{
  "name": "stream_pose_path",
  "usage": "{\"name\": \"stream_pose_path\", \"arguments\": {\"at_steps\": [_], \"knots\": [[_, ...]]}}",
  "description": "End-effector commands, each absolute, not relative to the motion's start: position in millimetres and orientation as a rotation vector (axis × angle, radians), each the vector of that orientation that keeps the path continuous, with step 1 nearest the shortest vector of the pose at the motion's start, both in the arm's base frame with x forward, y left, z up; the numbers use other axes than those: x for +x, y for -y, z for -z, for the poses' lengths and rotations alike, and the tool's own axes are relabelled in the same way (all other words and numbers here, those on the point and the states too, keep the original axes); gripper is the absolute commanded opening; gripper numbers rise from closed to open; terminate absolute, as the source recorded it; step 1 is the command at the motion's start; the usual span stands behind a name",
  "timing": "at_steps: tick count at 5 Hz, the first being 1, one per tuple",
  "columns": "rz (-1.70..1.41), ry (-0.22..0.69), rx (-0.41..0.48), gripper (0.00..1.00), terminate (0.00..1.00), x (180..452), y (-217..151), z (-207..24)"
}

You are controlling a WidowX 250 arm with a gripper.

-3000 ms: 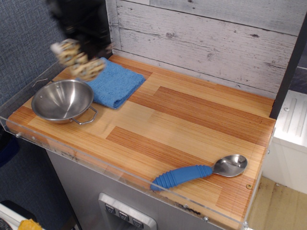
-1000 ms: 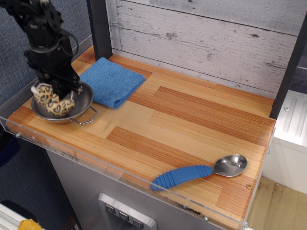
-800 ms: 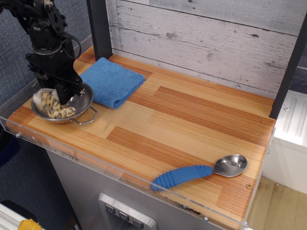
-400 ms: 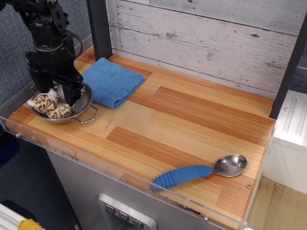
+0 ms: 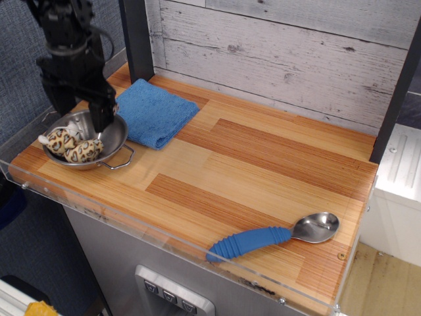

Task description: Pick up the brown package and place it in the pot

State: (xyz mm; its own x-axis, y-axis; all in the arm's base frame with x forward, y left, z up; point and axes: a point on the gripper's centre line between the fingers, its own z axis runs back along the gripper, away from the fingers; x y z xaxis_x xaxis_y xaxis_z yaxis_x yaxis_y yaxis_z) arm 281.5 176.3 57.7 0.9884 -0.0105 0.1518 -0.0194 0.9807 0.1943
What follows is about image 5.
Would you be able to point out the dark grey left post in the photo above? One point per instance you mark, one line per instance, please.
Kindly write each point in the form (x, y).
(136, 36)

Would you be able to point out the leopard print plush toy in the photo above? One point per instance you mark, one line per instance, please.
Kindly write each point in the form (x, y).
(67, 144)

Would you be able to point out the white grooved side unit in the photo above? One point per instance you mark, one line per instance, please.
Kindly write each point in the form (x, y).
(391, 223)

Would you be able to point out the dark grey post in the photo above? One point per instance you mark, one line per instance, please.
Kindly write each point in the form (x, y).
(398, 97)
(136, 36)

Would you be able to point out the yellow object bottom left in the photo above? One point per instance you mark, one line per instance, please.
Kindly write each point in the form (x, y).
(40, 309)

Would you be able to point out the clear acrylic table guard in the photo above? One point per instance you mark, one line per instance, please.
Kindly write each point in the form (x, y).
(237, 165)

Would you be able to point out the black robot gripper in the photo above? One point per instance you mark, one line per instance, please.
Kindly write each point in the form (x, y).
(79, 74)

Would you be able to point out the folded blue towel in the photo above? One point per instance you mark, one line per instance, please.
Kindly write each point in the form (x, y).
(153, 115)

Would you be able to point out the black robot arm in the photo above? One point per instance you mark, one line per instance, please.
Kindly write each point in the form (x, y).
(64, 24)

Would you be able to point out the stainless steel bowl with handles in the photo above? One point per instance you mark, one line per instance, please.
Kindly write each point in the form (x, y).
(116, 153)

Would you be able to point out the dark grey right post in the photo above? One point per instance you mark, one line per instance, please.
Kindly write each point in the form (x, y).
(398, 97)

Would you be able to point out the grey cabinet with dispenser panel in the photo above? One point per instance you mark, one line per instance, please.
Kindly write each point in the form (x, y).
(148, 273)

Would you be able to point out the blue handled metal spoon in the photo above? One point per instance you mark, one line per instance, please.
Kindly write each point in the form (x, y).
(314, 228)

